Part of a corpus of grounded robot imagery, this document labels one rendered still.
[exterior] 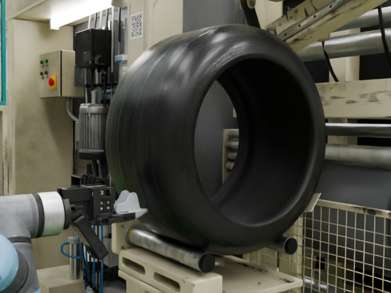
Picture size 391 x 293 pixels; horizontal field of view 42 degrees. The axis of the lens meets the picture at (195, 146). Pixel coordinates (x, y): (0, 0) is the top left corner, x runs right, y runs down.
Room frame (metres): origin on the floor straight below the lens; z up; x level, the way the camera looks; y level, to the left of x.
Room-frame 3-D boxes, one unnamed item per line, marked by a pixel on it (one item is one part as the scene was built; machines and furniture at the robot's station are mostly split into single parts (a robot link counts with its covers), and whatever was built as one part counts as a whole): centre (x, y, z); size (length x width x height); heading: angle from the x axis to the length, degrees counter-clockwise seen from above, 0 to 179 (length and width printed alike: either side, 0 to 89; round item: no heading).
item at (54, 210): (1.03, 0.30, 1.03); 0.10 x 0.05 x 0.09; 36
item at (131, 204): (1.13, 0.14, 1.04); 0.09 x 0.03 x 0.06; 126
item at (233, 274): (1.37, -0.04, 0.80); 0.37 x 0.36 x 0.02; 126
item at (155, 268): (1.29, 0.07, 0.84); 0.36 x 0.09 x 0.06; 36
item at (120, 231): (1.52, 0.07, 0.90); 0.40 x 0.03 x 0.10; 126
